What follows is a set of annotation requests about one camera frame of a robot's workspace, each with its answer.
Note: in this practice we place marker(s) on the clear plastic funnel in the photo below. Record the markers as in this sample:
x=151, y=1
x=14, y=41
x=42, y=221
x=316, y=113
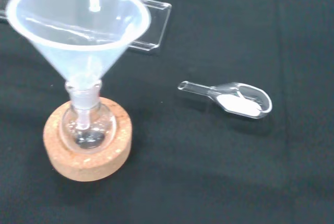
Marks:
x=78, y=30

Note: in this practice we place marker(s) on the round-bottom glass flask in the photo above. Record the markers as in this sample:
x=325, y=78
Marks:
x=87, y=130

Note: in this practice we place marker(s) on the black cloth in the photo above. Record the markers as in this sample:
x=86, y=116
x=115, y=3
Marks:
x=208, y=156

